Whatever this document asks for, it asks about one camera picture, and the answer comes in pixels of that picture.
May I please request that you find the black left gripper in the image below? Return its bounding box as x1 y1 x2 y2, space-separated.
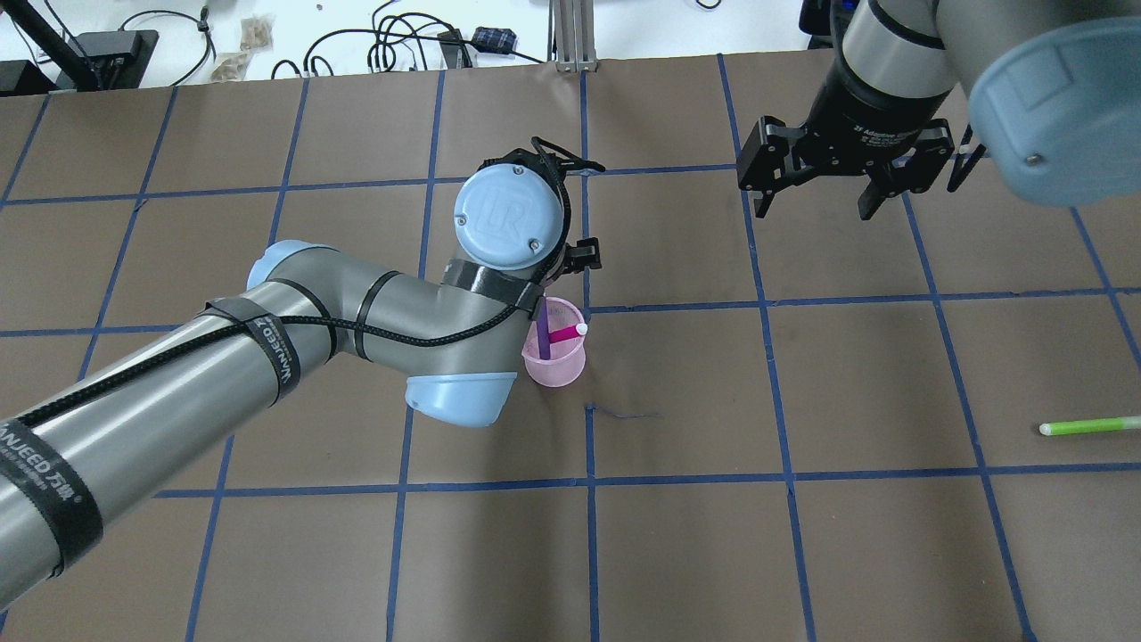
477 136 607 290

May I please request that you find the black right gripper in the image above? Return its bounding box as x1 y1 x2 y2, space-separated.
736 62 953 222

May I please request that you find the purple pen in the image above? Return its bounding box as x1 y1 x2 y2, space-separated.
535 296 551 360

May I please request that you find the pink pen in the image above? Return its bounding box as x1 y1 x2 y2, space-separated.
547 324 588 344

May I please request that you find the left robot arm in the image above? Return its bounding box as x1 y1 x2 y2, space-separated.
1 136 604 608

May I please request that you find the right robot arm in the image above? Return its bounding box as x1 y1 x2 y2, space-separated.
736 1 1140 220

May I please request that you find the pink mesh cup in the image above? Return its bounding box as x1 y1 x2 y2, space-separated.
521 296 586 389

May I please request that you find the black power adapter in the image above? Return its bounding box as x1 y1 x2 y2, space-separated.
470 26 518 54

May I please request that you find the green pen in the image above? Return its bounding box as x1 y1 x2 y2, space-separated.
1038 416 1140 436

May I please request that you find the aluminium frame post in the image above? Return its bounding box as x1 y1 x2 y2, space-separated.
547 1 598 73

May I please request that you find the black braided cable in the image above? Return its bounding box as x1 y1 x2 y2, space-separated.
0 143 607 429

